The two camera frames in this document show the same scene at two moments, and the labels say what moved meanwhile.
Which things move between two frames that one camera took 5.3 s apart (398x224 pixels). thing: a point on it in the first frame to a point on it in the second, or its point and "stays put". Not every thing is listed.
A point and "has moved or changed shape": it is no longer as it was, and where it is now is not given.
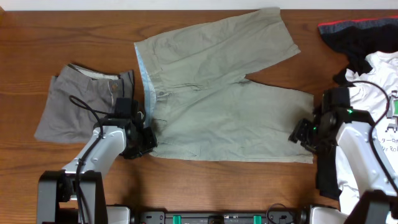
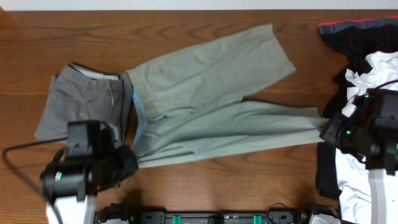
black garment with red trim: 356,39 stays put
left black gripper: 152,144 to 129,158
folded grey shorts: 78,99 stays put
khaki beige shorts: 204,106 has moved or changed shape
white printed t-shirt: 376,91 stays put
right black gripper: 300,133 to 331,134
